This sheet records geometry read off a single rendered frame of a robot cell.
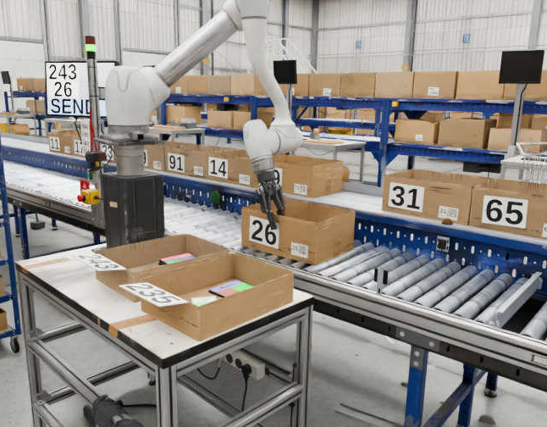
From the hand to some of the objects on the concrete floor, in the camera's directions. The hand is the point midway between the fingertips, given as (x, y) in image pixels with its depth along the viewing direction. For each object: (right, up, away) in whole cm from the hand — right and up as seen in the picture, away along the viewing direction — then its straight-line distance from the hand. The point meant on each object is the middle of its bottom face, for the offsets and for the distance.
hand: (277, 220), depth 203 cm
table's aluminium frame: (-46, -93, -8) cm, 104 cm away
